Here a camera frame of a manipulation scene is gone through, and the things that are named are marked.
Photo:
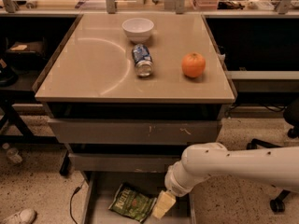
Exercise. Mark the grey drawer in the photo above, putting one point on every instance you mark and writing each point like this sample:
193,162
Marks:
103,186
134,132
122,163

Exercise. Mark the grey bottom drawer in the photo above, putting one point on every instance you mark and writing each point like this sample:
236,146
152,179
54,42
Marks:
103,186

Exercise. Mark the white sneaker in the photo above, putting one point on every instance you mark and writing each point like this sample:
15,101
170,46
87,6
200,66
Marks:
26,216

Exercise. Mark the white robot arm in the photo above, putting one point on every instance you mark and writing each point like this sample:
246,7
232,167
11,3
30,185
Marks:
276,166

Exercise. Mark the grey top drawer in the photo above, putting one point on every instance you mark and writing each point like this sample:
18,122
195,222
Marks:
134,132

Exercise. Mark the green jalapeno chip bag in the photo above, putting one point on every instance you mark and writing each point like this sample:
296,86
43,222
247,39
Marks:
130,202

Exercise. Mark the grey drawer cabinet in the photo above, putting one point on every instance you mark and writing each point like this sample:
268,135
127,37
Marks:
93,77

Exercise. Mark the orange fruit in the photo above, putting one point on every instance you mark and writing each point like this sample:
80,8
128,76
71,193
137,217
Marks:
193,65

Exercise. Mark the grey middle drawer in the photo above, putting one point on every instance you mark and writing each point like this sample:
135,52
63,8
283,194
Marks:
122,163

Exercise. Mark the blue soda can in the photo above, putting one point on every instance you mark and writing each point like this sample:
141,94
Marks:
142,60

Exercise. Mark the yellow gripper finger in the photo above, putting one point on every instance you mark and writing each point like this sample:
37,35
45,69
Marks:
164,203

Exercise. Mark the clear plastic bottle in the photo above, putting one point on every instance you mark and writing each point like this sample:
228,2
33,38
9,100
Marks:
13,153

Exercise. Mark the white bowl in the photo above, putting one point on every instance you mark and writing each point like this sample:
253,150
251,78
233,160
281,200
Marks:
138,30

